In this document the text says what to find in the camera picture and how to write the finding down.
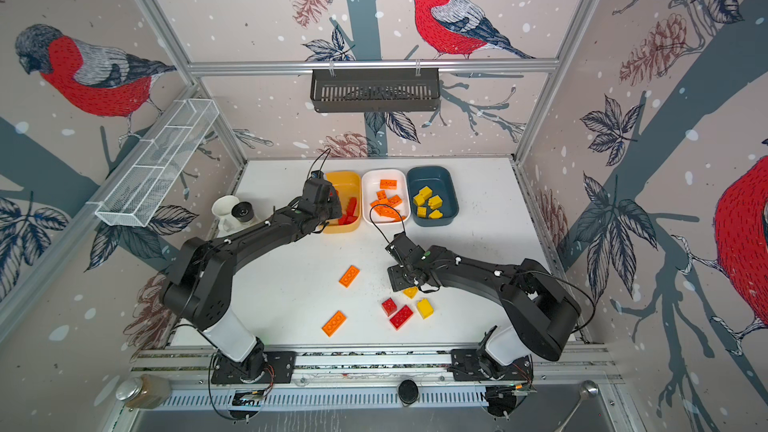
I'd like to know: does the yellow lego brick front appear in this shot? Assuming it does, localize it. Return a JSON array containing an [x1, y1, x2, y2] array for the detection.
[[416, 298, 434, 320]]

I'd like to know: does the orange lego brick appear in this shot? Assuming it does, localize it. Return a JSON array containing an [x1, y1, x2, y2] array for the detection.
[[370, 190, 404, 221], [339, 265, 360, 288], [379, 179, 398, 190], [322, 311, 347, 337]]

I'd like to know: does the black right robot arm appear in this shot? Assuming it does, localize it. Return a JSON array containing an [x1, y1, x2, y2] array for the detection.
[[385, 232, 581, 362]]

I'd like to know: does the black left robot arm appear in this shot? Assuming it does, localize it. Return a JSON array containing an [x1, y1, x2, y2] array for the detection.
[[160, 170, 342, 363]]

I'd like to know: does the yellow lego brick large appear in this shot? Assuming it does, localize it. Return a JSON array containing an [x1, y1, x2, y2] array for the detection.
[[403, 287, 419, 299]]

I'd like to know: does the yellow plastic container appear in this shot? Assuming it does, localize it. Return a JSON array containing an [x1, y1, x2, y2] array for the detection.
[[323, 171, 362, 234]]

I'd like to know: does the small red lego brick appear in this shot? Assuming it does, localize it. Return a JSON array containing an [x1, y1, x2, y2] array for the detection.
[[381, 298, 398, 317]]

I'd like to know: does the red lego brick front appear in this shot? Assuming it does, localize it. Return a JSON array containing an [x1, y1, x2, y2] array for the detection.
[[389, 305, 414, 330]]

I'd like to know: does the white plastic container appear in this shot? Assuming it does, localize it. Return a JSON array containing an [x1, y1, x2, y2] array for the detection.
[[361, 169, 411, 225]]

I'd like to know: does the black lidded shaker jar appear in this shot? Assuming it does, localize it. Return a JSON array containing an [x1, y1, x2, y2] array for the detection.
[[231, 201, 258, 227]]

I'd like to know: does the teal plastic container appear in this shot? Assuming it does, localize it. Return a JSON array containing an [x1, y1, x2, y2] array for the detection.
[[406, 166, 459, 227]]

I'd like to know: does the white cup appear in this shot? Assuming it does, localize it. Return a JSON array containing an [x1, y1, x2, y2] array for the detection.
[[211, 195, 240, 236]]

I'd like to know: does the orange lego brick front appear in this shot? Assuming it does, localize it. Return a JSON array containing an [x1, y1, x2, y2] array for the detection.
[[322, 311, 347, 337]]

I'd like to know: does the black round knob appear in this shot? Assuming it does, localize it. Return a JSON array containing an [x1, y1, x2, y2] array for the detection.
[[397, 379, 420, 407]]

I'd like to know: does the glass jar front left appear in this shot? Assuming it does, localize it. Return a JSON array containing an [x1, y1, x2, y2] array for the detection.
[[115, 374, 171, 409]]

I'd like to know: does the black wire wall basket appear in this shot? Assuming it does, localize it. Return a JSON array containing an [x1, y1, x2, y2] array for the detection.
[[310, 68, 441, 113]]

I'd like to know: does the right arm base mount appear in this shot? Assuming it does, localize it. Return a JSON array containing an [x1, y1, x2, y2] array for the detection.
[[447, 348, 533, 383]]

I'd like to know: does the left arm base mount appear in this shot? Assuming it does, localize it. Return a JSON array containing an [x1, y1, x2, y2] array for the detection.
[[210, 351, 297, 385]]

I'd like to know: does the white wire wall basket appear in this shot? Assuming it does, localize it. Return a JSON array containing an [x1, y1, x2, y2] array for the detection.
[[95, 98, 219, 227]]

